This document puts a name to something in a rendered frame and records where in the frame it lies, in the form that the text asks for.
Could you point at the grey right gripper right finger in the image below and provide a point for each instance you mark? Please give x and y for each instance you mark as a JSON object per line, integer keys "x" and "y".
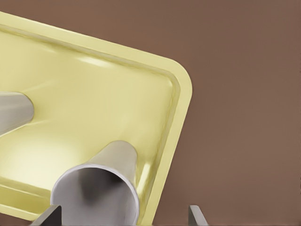
{"x": 197, "y": 216}

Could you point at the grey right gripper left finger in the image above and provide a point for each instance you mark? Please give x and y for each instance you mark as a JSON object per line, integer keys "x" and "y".
{"x": 50, "y": 217}

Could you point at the white IKEA cup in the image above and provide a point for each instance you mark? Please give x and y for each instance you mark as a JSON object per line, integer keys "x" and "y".
{"x": 113, "y": 179}
{"x": 14, "y": 109}

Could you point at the pale yellow plastic tray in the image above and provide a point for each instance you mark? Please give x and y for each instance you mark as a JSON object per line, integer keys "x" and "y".
{"x": 98, "y": 99}

